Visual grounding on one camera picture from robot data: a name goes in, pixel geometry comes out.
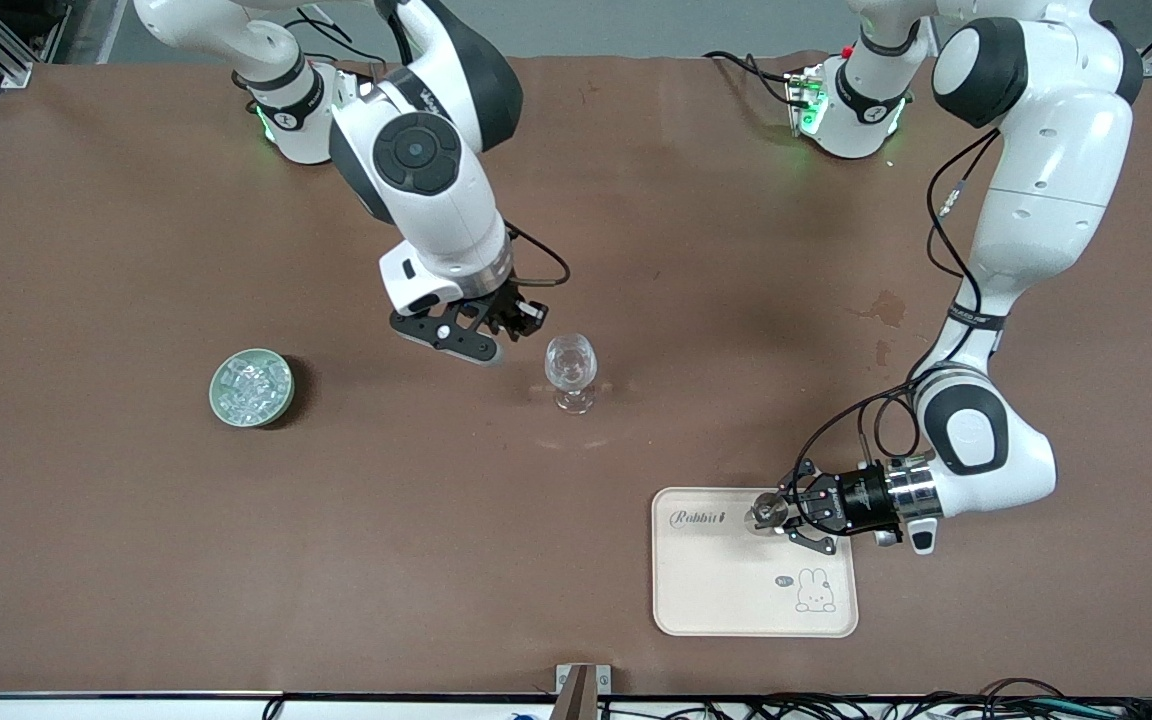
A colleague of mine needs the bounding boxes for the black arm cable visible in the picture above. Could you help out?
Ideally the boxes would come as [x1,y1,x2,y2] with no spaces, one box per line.
[781,128,1003,501]
[376,0,573,292]

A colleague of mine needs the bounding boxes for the clear wine glass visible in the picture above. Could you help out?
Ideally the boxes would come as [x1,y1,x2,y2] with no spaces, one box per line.
[544,332,599,415]

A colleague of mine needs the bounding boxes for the metal table edge bracket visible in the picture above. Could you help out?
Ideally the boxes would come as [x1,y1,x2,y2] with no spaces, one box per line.
[555,663,612,720]

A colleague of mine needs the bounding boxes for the green round bowl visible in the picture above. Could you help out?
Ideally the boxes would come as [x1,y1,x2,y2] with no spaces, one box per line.
[209,348,297,429]

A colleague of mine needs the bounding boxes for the cream rabbit print tray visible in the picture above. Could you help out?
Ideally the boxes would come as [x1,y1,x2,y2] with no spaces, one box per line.
[651,487,859,638]

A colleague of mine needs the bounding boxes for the steel double jigger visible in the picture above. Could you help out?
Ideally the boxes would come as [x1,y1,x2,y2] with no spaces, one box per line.
[746,492,792,536]

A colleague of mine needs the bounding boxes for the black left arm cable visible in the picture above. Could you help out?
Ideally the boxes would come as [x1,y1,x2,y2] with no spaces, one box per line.
[781,128,1003,501]

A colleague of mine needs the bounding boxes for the black base power cable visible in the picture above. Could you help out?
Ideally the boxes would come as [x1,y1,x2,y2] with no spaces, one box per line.
[704,50,802,106]

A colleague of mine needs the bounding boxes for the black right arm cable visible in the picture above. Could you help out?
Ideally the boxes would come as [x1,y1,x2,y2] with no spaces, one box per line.
[376,0,573,292]

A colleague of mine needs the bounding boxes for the brown table mat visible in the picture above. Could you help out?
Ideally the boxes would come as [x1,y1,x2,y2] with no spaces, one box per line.
[0,52,1152,698]

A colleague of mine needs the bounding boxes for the tangled black cables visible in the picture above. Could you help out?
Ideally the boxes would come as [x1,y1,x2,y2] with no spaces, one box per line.
[596,678,1152,720]

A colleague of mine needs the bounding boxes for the pile of clear ice cubes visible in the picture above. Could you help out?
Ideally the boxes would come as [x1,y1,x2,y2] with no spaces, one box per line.
[220,356,291,419]

